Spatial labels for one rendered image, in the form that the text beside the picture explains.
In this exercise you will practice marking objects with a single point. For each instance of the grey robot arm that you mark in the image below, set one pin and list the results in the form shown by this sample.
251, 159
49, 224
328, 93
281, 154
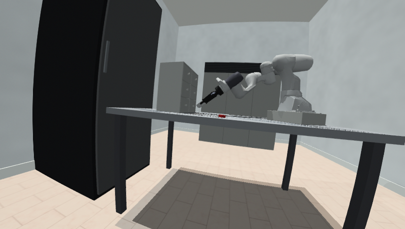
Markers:
284, 65

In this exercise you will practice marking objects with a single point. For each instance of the grey drawer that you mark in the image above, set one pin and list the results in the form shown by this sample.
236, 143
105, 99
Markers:
187, 73
193, 92
185, 91
194, 79
192, 106
184, 105

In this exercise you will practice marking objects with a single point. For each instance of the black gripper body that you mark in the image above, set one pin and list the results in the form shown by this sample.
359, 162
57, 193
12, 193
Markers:
218, 91

